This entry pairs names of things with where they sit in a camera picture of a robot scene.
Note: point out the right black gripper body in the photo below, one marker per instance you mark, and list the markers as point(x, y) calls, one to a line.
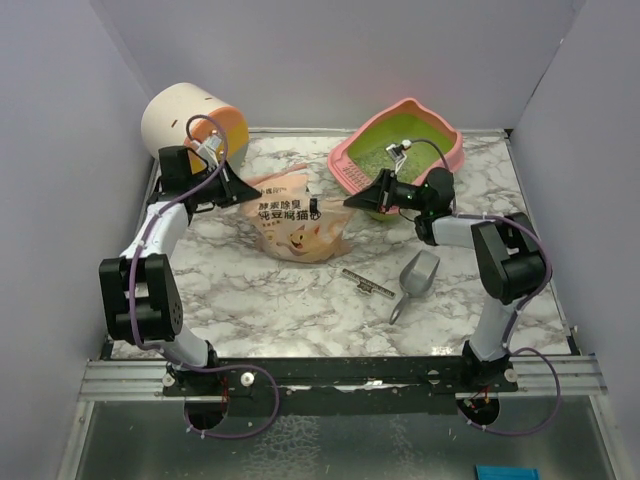
point(402, 194)

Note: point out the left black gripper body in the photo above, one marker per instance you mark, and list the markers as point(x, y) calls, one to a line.
point(210, 192)

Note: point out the beige cat litter bag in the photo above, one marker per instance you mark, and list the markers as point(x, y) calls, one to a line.
point(294, 224)

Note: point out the grey metal scoop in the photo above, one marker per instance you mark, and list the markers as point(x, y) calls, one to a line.
point(415, 280)

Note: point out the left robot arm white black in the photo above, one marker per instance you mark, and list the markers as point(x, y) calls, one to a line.
point(141, 301)

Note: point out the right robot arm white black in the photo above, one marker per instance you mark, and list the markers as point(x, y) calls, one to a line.
point(512, 265)

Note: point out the pink green litter box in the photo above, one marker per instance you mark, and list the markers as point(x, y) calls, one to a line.
point(407, 139)

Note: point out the green cat litter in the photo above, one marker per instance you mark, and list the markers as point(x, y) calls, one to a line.
point(409, 165)

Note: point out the cream orange cylinder container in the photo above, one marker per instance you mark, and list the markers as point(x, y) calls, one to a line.
point(164, 120)

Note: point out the blue object at bottom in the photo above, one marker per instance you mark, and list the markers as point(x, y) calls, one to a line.
point(484, 472)

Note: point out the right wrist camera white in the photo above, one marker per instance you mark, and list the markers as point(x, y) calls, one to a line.
point(397, 153)

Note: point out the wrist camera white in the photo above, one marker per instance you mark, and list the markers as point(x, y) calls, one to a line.
point(207, 150)
point(397, 153)

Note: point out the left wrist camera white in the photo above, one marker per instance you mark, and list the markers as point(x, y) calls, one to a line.
point(207, 150)

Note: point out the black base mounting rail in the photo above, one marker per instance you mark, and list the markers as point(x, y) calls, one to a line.
point(327, 386)

